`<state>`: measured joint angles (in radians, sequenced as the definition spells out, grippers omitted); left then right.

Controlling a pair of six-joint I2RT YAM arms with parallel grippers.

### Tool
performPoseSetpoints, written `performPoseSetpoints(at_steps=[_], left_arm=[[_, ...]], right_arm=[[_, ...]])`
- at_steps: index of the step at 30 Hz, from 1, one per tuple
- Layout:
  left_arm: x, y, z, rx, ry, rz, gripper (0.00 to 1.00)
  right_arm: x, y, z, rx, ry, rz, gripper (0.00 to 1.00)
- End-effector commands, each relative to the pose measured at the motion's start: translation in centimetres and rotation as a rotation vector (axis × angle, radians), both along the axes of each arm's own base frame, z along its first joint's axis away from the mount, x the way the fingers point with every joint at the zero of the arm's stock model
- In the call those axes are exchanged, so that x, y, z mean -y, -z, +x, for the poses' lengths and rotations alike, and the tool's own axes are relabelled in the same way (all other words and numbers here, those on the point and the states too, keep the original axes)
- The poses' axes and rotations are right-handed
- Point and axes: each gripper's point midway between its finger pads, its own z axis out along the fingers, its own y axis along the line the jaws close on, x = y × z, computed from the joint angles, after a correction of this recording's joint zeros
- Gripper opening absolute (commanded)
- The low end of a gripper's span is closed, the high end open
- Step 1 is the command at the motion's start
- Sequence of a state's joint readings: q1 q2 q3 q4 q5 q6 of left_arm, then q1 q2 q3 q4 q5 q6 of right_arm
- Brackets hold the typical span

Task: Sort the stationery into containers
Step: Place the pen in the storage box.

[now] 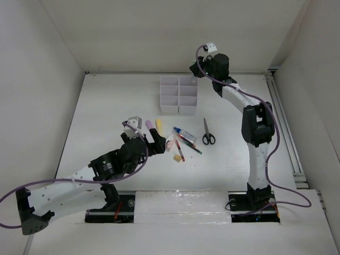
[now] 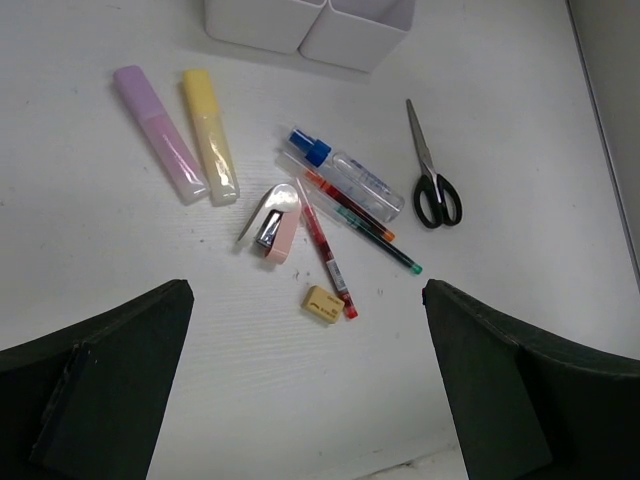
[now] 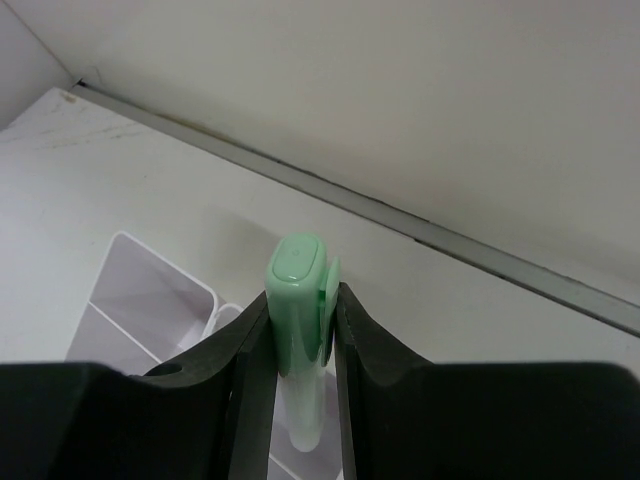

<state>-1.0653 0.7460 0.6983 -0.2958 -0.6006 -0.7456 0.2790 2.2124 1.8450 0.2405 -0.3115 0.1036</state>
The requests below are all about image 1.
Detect yellow highlighter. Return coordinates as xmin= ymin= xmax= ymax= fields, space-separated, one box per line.
xmin=156 ymin=118 xmax=164 ymax=137

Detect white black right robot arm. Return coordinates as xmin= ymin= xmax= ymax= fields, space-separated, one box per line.
xmin=190 ymin=54 xmax=275 ymax=211

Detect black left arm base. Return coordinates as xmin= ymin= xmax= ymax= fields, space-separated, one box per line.
xmin=84 ymin=184 xmax=135 ymax=224

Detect white right organizer box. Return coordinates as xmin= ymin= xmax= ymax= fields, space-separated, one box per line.
xmin=178 ymin=76 xmax=198 ymax=114

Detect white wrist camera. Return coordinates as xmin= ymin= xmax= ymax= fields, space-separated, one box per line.
xmin=203 ymin=42 xmax=218 ymax=54
xmin=123 ymin=116 xmax=142 ymax=138

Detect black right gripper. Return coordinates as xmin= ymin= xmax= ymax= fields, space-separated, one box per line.
xmin=189 ymin=54 xmax=217 ymax=81

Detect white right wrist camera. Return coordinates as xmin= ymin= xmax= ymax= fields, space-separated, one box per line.
xmin=203 ymin=42 xmax=218 ymax=54

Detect white organizer box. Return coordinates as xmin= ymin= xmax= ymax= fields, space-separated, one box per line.
xmin=178 ymin=76 xmax=198 ymax=114
xmin=159 ymin=75 xmax=179 ymax=114

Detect green pen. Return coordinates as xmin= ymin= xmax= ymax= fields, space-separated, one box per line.
xmin=183 ymin=141 xmax=202 ymax=155

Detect aluminium side rail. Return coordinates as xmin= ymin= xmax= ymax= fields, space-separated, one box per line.
xmin=265 ymin=69 xmax=310 ymax=190

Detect blue cap glue bottle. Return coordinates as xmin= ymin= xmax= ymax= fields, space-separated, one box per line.
xmin=173 ymin=127 xmax=197 ymax=144

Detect black handled scissors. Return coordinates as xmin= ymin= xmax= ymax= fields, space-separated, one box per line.
xmin=202 ymin=118 xmax=216 ymax=145

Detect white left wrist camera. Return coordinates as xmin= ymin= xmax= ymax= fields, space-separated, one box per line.
xmin=123 ymin=116 xmax=142 ymax=138

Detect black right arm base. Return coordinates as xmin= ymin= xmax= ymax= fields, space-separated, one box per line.
xmin=225 ymin=184 xmax=281 ymax=223

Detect purple highlighter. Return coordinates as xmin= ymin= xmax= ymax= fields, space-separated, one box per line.
xmin=145 ymin=120 xmax=154 ymax=130

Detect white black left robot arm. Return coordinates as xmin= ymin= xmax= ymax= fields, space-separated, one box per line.
xmin=15 ymin=128 xmax=166 ymax=235

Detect yellow staple box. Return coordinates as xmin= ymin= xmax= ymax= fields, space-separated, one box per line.
xmin=173 ymin=154 xmax=182 ymax=162

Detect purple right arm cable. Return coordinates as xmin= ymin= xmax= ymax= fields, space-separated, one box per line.
xmin=195 ymin=45 xmax=312 ymax=216

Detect white left organizer box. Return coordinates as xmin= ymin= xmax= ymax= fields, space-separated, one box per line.
xmin=159 ymin=75 xmax=179 ymax=114

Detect pink red pen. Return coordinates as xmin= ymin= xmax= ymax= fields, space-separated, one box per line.
xmin=174 ymin=137 xmax=185 ymax=162

